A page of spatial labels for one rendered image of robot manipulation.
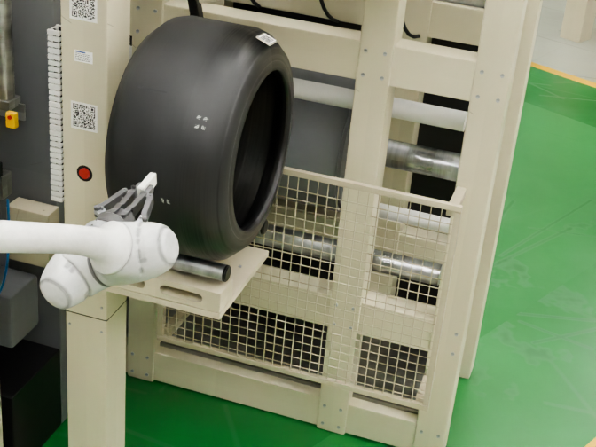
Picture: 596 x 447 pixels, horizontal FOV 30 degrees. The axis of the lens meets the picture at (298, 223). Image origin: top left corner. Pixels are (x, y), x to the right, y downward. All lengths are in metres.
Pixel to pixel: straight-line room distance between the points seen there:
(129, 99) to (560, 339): 2.39
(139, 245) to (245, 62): 0.70
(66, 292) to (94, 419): 1.23
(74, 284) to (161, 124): 0.55
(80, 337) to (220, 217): 0.76
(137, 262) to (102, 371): 1.19
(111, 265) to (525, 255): 3.18
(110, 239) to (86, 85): 0.85
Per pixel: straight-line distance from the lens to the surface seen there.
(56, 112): 2.94
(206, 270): 2.83
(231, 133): 2.57
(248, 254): 3.12
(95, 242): 2.06
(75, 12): 2.81
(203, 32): 2.71
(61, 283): 2.18
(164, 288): 2.90
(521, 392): 4.14
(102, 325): 3.16
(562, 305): 4.73
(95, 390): 3.30
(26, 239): 2.02
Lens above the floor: 2.34
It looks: 28 degrees down
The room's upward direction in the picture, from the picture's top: 5 degrees clockwise
